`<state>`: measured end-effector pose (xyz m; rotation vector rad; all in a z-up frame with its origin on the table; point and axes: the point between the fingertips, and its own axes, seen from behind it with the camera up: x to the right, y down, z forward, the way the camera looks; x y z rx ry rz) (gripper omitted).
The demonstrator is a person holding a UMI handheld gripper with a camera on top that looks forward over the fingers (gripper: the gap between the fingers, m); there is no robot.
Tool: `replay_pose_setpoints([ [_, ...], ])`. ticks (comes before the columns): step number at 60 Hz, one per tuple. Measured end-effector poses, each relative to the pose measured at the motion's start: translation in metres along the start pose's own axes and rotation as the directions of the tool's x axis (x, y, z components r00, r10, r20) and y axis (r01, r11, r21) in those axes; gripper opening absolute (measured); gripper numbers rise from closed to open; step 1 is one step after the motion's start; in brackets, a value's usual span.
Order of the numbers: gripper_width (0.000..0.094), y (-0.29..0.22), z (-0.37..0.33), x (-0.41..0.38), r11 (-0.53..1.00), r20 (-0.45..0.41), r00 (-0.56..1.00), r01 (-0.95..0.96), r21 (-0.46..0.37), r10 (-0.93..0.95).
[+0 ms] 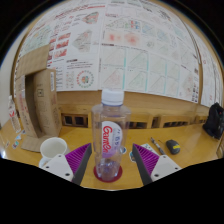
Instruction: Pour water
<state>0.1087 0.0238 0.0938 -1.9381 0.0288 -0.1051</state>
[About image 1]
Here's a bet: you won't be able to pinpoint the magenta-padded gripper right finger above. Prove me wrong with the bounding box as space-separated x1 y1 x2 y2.
131 143 183 186

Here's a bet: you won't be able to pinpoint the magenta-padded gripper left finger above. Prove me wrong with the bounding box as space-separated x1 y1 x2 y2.
41 142 93 186

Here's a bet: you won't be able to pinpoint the clear plastic water bottle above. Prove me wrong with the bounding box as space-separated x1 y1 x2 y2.
90 88 132 183

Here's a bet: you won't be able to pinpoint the white ceramic mug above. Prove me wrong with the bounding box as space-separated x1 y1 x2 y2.
38 136 69 168

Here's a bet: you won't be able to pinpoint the dark pen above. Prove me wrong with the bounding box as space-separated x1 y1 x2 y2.
149 136 166 156

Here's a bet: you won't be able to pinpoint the small black and yellow device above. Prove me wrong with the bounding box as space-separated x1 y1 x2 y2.
165 139 181 155

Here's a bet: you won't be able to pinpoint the flat round red coaster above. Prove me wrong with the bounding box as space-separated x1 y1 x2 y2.
93 164 124 183

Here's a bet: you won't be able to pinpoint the brown cardboard box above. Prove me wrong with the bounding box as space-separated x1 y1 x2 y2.
14 44 63 153

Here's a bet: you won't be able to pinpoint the black bag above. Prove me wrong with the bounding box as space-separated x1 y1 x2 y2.
202 102 224 140

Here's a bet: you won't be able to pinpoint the printed paper wall posters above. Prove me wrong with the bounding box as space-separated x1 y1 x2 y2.
18 0 221 108

